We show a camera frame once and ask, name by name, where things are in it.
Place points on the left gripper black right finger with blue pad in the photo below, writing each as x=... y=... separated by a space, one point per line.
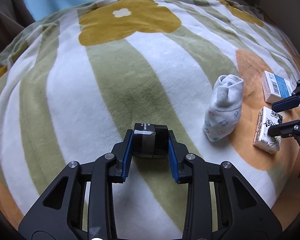
x=221 y=203

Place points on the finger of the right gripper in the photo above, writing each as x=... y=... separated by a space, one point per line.
x=287 y=129
x=285 y=104

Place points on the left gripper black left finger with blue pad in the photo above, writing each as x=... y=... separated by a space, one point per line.
x=78 y=204

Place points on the floral tissue pack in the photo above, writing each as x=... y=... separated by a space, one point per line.
x=262 y=139

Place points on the small black cube box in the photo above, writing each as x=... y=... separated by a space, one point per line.
x=150 y=141

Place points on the white blue carton box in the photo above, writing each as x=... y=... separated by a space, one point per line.
x=275 y=88

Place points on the folded white patterned sock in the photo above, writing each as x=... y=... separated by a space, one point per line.
x=225 y=107

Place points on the floral striped blanket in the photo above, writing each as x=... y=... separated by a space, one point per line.
x=73 y=83

